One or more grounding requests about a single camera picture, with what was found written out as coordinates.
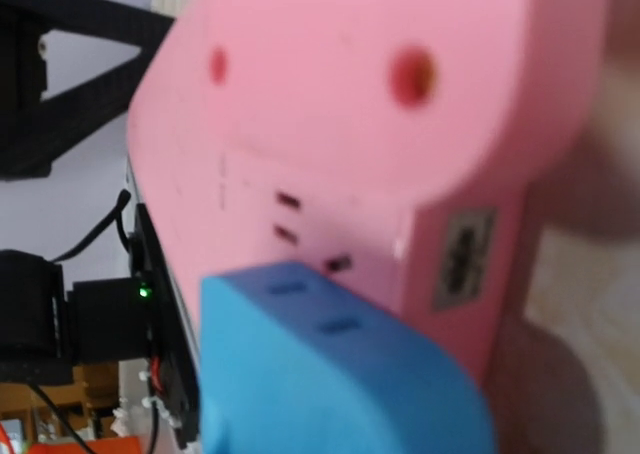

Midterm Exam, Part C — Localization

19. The pink triangular power strip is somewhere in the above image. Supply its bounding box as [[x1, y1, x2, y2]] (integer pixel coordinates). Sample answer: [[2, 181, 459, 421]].
[[127, 0, 608, 379]]

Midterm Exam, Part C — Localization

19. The blue square plug adapter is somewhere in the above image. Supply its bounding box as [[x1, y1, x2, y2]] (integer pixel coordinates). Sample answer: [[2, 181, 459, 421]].
[[199, 262, 497, 453]]

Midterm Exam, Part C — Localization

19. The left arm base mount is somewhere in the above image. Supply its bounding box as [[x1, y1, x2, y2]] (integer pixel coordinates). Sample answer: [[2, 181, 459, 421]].
[[1, 189, 200, 452]]

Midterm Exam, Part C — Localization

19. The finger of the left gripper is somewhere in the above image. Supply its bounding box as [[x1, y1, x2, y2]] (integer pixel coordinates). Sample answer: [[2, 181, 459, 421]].
[[1, 0, 173, 180]]

